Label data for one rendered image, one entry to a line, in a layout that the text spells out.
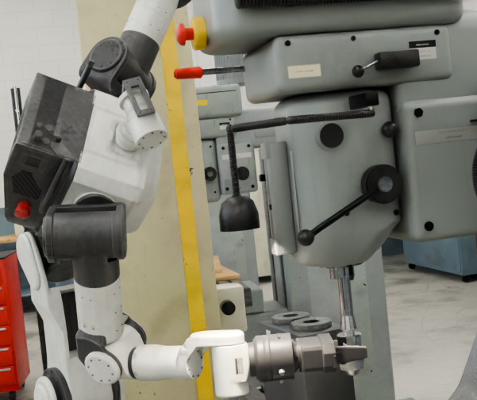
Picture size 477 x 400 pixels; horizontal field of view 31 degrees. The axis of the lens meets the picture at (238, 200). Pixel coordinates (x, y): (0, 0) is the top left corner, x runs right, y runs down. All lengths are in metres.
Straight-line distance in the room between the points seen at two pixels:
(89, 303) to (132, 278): 1.62
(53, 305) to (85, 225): 0.42
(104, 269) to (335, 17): 0.63
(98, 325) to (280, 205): 0.43
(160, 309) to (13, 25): 7.67
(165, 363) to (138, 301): 1.62
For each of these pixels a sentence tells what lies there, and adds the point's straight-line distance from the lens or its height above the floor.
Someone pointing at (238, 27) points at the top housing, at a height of 1.75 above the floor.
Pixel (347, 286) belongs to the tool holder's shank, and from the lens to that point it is 1.63.
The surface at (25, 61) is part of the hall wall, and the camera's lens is 10.62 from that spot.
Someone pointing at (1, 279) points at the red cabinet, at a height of 0.86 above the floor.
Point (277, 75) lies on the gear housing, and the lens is 1.48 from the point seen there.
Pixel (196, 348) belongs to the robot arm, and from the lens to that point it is 1.66.
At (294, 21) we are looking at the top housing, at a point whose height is 1.75.
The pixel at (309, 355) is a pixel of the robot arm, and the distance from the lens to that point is 1.62.
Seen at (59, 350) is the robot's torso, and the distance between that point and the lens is 2.02.
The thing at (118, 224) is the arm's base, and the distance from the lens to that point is 1.58.
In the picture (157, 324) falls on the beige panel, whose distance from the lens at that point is 3.33.
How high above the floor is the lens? 1.53
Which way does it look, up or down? 3 degrees down
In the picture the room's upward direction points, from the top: 6 degrees counter-clockwise
